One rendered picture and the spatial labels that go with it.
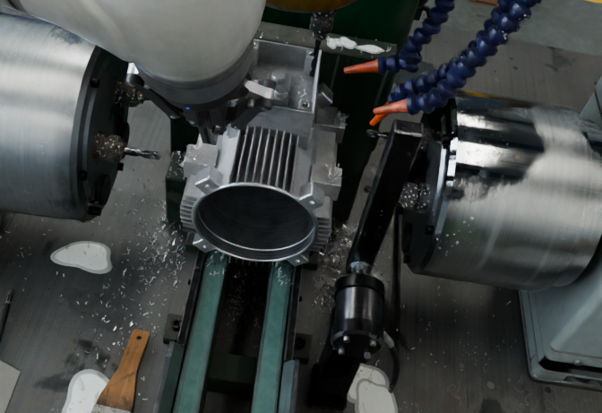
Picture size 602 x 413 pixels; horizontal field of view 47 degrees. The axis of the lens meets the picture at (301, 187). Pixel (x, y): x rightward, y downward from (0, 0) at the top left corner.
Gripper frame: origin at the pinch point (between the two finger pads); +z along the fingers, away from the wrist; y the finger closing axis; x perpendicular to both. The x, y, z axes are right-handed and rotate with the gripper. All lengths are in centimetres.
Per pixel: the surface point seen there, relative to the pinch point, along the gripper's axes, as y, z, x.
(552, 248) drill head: -41.2, 8.9, 5.2
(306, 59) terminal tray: -8.9, 13.7, -14.1
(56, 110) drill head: 17.6, 6.1, 0.2
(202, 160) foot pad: 1.3, 12.5, 1.6
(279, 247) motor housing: -9.8, 22.2, 9.4
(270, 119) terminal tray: -5.9, 10.2, -4.4
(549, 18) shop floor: -116, 211, -131
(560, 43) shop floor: -118, 202, -115
